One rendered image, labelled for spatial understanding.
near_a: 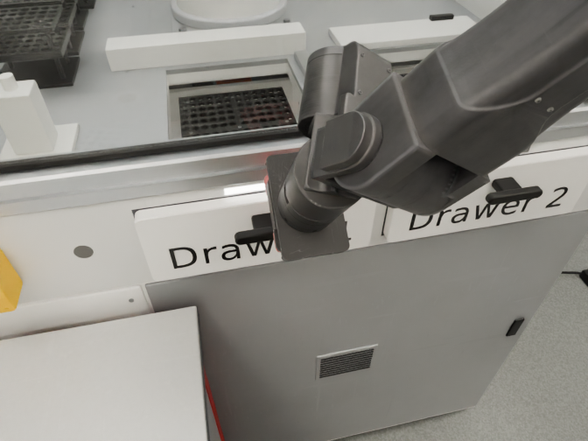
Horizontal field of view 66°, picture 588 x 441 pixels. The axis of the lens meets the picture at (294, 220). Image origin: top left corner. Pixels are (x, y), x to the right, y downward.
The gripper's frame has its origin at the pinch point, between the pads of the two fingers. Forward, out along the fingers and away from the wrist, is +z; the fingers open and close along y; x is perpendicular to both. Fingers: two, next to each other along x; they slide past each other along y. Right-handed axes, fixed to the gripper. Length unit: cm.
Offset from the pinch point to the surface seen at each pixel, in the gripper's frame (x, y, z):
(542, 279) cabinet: -48, -13, 25
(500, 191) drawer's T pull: -26.5, -0.1, 0.2
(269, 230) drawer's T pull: 3.0, -0.7, 0.3
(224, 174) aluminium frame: 7.0, 6.1, -1.0
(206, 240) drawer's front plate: 10.1, 0.0, 4.9
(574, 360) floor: -93, -43, 81
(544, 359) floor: -84, -41, 82
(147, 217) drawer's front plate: 16.1, 3.0, 1.2
